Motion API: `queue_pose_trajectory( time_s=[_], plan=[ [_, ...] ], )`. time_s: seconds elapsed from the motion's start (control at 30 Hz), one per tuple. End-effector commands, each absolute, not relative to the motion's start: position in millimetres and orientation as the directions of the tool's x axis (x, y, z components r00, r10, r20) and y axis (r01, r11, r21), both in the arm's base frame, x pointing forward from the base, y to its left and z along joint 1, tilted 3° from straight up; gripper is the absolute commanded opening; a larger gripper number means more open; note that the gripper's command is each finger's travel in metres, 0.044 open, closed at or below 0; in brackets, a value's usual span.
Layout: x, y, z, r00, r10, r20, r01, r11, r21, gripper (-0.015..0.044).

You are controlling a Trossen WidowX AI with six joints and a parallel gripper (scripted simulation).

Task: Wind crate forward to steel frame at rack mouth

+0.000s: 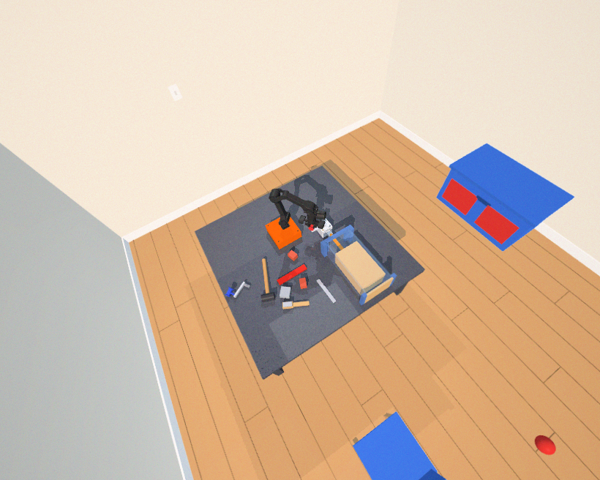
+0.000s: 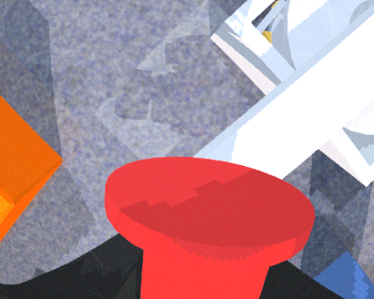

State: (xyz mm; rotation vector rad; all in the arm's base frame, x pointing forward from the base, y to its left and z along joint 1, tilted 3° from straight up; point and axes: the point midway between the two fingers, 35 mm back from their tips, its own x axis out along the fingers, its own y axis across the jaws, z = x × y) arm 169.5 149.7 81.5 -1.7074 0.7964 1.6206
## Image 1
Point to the light grey flat bar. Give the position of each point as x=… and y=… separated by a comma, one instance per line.
x=325, y=290

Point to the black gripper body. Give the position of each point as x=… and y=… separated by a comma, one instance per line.
x=314, y=222

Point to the hammer with wooden handle and black head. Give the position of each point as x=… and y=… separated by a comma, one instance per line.
x=268, y=296

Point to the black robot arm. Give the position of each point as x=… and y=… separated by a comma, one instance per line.
x=308, y=206

